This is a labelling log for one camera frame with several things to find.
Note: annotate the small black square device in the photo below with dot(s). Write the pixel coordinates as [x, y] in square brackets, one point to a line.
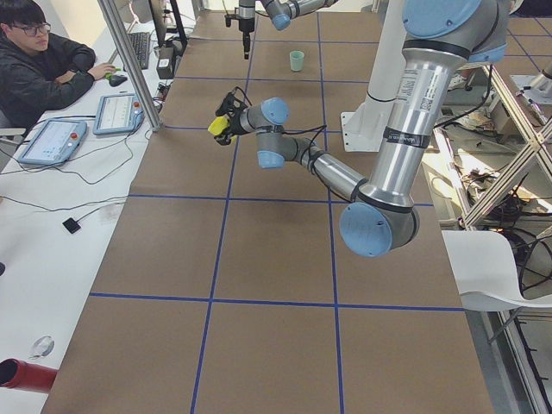
[71, 225]

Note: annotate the black box on desk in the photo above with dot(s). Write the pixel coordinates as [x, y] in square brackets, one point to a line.
[166, 63]

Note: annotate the yellow cup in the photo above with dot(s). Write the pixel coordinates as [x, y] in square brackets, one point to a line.
[219, 125]

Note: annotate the aluminium frame post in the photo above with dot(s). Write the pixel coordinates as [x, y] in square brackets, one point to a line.
[123, 46]

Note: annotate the seated person in black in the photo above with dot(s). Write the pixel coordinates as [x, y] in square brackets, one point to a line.
[40, 71]

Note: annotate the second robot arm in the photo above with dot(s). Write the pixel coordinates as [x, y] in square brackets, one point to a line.
[279, 13]

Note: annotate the far teach pendant tablet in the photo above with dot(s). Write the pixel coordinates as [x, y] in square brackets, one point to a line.
[118, 114]

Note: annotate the clear tape roll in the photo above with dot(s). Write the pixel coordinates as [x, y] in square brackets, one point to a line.
[42, 347]

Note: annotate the green cup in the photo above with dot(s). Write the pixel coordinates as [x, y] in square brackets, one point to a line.
[296, 59]

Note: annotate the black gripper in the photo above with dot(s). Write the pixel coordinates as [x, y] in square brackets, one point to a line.
[233, 122]

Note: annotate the teach pendant tablet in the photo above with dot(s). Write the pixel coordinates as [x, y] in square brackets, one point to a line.
[54, 143]
[118, 114]

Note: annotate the near teach pendant tablet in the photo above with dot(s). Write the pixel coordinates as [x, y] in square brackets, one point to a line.
[54, 143]

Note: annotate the black keyboard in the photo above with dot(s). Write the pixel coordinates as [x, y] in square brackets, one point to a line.
[140, 43]

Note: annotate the red cylinder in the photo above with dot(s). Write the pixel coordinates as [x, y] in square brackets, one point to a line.
[24, 376]

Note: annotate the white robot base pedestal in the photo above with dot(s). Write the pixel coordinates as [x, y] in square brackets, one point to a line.
[362, 130]

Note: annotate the white chair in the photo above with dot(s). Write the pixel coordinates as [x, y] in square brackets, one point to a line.
[485, 272]

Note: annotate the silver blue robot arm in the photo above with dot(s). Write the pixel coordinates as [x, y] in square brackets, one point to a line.
[440, 38]

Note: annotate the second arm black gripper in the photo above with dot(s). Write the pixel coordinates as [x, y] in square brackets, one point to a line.
[245, 23]

